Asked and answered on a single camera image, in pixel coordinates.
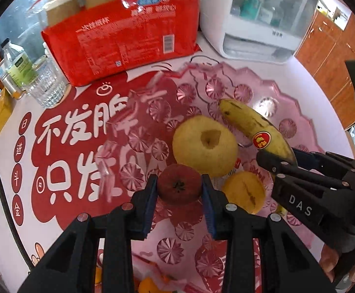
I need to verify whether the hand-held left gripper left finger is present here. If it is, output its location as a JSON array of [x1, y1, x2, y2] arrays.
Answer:
[[17, 174, 159, 293]]

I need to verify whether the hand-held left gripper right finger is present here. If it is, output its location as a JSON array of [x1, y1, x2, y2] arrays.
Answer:
[[201, 174, 338, 293]]

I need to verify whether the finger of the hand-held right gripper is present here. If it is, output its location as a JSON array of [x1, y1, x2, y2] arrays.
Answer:
[[256, 149, 351, 190], [291, 147, 355, 178]]

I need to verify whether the small red fruit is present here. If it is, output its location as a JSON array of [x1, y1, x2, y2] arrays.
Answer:
[[157, 163, 203, 206]]

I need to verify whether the pink glass fruit plate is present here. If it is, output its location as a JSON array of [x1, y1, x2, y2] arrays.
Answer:
[[100, 62, 334, 293]]

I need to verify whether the banana with red sticker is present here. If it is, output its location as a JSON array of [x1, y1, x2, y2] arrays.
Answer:
[[219, 98, 297, 165]]

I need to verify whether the person's right hand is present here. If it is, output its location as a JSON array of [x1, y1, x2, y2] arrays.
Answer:
[[320, 246, 355, 284]]

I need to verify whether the yellow pear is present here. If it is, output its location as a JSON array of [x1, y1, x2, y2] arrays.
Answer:
[[172, 115, 238, 178]]

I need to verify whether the red and white printed tablecloth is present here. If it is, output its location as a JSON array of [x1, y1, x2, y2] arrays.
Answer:
[[0, 40, 355, 293]]

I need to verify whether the white countertop appliance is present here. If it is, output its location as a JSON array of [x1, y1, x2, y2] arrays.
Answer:
[[197, 0, 320, 64]]

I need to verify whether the clear drinking glass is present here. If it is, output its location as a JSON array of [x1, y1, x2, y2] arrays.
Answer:
[[25, 55, 68, 109]]

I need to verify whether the red paper cup packet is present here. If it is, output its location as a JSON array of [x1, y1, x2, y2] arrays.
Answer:
[[41, 0, 202, 87]]

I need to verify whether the yellow cardboard box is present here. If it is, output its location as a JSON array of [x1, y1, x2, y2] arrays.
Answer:
[[0, 87, 14, 135]]

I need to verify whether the green label bottle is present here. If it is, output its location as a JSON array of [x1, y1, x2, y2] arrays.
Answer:
[[1, 38, 37, 94]]

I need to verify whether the small grey can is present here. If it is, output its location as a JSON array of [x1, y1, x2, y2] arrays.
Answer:
[[0, 61, 23, 100]]

